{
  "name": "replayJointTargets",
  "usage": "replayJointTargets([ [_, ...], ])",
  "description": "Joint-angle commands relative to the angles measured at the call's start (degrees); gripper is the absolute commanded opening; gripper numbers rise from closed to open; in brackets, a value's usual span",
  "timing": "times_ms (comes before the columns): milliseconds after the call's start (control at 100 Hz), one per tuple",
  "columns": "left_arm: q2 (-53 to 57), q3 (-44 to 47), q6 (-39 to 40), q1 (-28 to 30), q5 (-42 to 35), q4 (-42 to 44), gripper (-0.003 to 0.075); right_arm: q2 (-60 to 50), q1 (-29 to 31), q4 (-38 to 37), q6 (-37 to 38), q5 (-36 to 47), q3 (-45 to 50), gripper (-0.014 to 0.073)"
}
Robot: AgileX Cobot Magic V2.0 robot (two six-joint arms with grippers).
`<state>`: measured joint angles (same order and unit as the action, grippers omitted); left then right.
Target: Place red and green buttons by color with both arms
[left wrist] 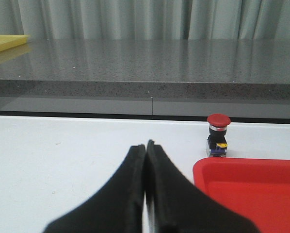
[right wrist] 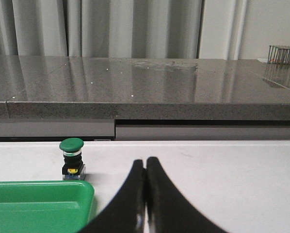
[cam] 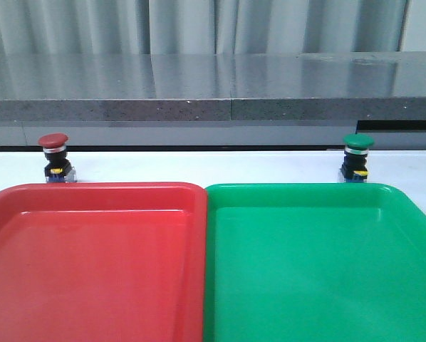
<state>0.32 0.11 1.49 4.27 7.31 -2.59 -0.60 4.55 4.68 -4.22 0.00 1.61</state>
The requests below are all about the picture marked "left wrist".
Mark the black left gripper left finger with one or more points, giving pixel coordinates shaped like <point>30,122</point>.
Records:
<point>117,207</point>

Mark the grey stone counter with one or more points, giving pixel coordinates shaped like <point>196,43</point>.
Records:
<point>239,78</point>

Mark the red plastic tray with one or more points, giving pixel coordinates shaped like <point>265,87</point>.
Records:
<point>258,189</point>

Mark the yellow plastic tray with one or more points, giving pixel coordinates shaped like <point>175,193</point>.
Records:
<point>11,41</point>

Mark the red mushroom push button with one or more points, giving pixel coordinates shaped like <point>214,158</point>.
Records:
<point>216,142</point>

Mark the grey pleated curtain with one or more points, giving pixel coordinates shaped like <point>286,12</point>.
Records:
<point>146,19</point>

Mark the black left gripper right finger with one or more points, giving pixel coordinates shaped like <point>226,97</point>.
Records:
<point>175,205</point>

